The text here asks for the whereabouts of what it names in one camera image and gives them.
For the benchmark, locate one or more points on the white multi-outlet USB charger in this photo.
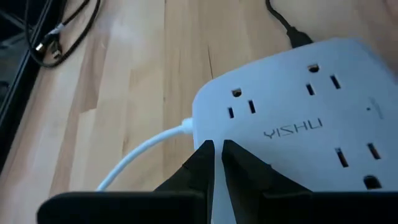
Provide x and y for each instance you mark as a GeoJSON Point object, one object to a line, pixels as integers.
{"type": "Point", "coordinates": [295, 102]}

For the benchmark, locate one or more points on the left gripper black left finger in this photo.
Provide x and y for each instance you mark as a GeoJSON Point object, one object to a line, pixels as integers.
{"type": "Point", "coordinates": [186, 205]}

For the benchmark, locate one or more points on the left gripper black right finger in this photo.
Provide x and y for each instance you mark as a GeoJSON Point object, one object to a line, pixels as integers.
{"type": "Point", "coordinates": [280, 208]}

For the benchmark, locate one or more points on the black aluminium table frame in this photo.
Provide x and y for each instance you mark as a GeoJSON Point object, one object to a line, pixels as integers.
{"type": "Point", "coordinates": [12, 118]}

